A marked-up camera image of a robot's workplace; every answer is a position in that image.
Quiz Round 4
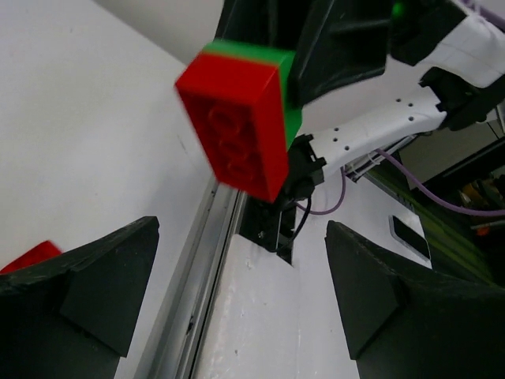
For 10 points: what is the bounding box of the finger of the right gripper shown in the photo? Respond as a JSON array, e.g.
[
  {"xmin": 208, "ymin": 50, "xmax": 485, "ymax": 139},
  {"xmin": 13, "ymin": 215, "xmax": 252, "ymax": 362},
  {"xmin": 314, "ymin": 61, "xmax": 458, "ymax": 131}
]
[{"xmin": 219, "ymin": 0, "xmax": 394, "ymax": 107}]

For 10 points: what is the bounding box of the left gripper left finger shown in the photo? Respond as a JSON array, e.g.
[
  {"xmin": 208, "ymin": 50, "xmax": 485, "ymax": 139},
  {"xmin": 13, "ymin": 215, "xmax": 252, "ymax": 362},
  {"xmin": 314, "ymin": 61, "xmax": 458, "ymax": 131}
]
[{"xmin": 1, "ymin": 216, "xmax": 159, "ymax": 378}]

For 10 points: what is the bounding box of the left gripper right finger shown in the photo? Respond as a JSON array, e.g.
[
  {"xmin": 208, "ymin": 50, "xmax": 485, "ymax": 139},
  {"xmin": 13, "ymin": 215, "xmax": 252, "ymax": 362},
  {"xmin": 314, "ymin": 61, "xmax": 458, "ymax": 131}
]
[{"xmin": 325, "ymin": 221, "xmax": 504, "ymax": 378}]

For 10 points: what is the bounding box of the red lego brick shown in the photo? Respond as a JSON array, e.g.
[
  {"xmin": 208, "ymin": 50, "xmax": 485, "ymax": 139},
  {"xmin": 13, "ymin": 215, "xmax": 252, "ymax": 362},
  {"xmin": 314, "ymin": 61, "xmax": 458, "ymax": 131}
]
[
  {"xmin": 175, "ymin": 53, "xmax": 288, "ymax": 202},
  {"xmin": 1, "ymin": 240, "xmax": 62, "ymax": 275}
]

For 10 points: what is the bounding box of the green square lego brick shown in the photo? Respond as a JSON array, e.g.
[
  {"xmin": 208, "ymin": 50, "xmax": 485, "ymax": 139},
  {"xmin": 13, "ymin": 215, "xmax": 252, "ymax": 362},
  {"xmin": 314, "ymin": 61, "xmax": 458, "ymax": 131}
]
[{"xmin": 202, "ymin": 39, "xmax": 302, "ymax": 149}]

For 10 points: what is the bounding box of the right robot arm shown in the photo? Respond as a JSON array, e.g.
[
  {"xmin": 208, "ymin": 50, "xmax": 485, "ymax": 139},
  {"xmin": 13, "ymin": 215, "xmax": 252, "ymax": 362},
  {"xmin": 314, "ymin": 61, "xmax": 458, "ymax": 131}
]
[{"xmin": 215, "ymin": 1, "xmax": 504, "ymax": 174}]

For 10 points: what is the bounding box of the black smartphone on table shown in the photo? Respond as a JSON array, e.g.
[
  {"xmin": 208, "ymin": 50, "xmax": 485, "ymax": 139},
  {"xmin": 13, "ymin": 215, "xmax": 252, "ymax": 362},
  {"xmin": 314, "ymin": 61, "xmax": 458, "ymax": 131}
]
[{"xmin": 389, "ymin": 216, "xmax": 431, "ymax": 261}]

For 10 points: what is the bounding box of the aluminium frame rail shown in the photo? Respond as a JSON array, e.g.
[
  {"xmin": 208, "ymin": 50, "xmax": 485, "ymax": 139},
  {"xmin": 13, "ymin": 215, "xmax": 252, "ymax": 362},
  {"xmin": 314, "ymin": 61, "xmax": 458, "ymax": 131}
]
[{"xmin": 133, "ymin": 179, "xmax": 243, "ymax": 378}]

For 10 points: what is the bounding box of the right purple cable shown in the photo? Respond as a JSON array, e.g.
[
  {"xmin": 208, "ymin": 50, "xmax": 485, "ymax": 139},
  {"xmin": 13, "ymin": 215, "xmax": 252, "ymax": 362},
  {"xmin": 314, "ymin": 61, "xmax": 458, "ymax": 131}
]
[{"xmin": 295, "ymin": 149, "xmax": 505, "ymax": 218}]

